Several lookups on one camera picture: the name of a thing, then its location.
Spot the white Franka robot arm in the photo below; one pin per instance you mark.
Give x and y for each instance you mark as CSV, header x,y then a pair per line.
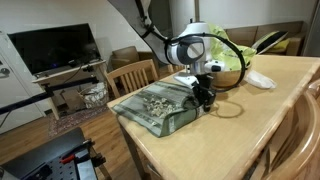
x,y
186,50

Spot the yellow pillow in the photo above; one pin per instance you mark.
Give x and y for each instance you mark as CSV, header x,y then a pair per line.
x,y
282,46

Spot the round metal door knob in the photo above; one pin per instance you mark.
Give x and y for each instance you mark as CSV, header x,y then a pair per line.
x,y
4,71

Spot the white television stand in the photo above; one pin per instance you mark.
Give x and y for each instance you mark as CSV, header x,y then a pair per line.
x,y
66,71

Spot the wicker basket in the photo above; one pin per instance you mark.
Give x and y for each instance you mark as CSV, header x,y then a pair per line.
x,y
95,96

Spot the black stand bar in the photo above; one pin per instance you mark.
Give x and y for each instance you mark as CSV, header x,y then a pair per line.
x,y
23,101

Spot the green patterned kitchen towel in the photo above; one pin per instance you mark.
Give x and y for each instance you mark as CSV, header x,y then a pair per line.
x,y
173,120

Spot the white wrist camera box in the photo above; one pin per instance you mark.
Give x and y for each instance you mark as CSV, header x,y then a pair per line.
x,y
185,80

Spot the small black camera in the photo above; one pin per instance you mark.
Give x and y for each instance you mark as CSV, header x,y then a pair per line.
x,y
88,67

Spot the scattered white popcorn pile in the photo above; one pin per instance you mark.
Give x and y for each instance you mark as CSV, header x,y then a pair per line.
x,y
156,106

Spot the white door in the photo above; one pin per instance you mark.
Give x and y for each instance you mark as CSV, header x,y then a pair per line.
x,y
13,86

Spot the black flat screen television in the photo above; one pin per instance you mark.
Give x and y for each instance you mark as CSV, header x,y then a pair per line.
x,y
50,48

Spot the brown cardboard box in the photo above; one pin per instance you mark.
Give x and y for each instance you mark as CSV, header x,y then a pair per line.
x,y
71,100

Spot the brown armchair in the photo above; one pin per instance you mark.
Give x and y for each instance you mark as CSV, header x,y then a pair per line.
x,y
125,53

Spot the brown wooden sofa bench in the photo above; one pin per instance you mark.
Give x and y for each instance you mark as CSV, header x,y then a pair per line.
x,y
295,45

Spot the round wooden bowl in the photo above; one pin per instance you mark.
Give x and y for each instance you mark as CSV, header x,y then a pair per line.
x,y
226,78

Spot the wooden chair back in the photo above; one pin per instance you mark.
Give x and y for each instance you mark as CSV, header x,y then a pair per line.
x,y
300,156

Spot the patterned floor rug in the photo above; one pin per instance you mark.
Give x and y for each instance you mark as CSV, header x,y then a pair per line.
x,y
70,121

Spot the black perforated tool cart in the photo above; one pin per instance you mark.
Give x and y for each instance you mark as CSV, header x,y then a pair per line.
x,y
40,153

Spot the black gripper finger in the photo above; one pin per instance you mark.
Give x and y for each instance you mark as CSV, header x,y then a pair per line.
x,y
209,104
197,98

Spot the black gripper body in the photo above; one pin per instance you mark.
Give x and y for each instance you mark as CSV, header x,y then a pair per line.
x,y
204,86

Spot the light green snack bag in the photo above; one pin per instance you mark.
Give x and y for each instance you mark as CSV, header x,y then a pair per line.
x,y
230,53

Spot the striped green black pillow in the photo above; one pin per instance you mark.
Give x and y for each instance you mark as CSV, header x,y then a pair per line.
x,y
271,40

